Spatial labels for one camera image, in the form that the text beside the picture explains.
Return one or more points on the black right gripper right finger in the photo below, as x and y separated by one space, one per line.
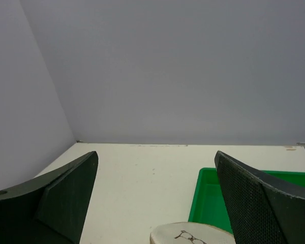
261 208

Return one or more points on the white mesh laundry bag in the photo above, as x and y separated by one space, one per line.
189 233

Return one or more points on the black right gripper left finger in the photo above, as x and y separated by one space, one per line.
50 208

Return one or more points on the green plastic tray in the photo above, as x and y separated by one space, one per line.
208 206

